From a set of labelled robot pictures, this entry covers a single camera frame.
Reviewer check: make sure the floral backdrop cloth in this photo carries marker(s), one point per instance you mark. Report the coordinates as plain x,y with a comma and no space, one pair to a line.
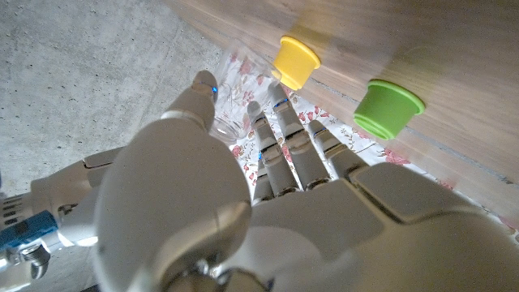
377,148

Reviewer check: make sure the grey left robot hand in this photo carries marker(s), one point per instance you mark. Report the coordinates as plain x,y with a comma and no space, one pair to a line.
182,182

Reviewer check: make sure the green plastic cup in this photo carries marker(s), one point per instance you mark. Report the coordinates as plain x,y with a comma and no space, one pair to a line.
385,109

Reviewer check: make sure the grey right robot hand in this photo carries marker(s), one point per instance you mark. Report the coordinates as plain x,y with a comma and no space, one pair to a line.
69,178

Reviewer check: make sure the clear medicine bottle white cap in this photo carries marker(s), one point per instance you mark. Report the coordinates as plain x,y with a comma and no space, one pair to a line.
235,89

